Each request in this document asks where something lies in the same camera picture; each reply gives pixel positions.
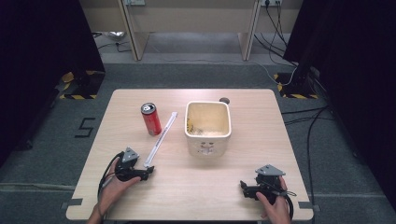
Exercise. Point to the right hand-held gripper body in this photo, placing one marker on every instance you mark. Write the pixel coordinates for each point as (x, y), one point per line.
(268, 182)

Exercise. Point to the cream square bin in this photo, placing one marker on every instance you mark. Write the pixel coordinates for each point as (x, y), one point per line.
(208, 127)

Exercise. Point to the person's right hand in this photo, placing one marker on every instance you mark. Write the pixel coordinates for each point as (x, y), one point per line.
(277, 208)

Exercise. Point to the black curtain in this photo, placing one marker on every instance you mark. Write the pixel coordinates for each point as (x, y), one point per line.
(351, 77)
(43, 62)

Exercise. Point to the beige wooden desk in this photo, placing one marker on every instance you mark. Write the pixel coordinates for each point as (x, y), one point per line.
(190, 28)

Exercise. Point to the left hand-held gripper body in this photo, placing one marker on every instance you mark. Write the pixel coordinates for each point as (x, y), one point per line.
(128, 161)

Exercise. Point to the person's left hand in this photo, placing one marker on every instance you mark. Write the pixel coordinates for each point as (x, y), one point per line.
(115, 188)

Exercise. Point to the grey tape strip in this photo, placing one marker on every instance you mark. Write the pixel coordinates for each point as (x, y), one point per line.
(72, 202)
(308, 206)

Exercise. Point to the red drink can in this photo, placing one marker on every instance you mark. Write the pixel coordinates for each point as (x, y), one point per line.
(151, 119)

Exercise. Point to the white wall socket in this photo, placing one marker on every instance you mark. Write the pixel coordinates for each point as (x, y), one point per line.
(271, 2)

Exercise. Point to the white straw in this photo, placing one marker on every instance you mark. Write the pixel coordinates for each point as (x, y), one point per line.
(160, 140)

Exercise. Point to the black stand base striped tape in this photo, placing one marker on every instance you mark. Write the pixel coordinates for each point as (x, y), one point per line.
(295, 87)
(82, 85)

